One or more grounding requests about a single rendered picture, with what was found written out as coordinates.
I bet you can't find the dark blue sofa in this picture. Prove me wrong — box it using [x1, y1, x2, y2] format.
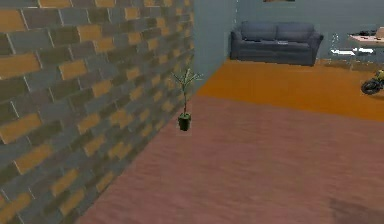
[229, 21, 325, 67]

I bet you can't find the yellow black toy motorcycle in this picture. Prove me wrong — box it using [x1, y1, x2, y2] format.
[360, 69, 384, 96]

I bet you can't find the green potted house plant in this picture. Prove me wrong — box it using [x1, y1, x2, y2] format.
[171, 68, 202, 132]

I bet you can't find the pale table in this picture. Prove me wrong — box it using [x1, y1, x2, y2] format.
[347, 33, 384, 64]

